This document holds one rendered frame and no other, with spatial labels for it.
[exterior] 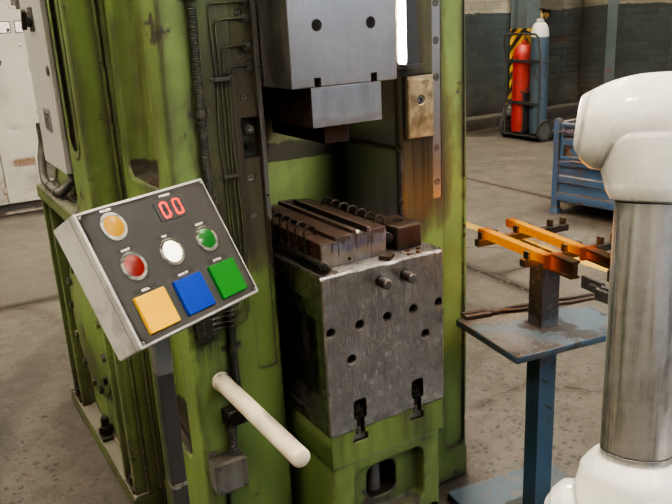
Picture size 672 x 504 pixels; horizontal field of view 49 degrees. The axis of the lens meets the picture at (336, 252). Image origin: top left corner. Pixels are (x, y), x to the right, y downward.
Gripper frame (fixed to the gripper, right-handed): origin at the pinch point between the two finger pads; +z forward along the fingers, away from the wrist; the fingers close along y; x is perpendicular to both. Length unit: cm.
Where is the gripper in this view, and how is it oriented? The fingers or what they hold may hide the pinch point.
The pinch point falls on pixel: (604, 281)
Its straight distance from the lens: 181.7
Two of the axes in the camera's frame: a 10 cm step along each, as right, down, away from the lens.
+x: -0.5, -9.5, -3.0
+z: -3.9, -2.6, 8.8
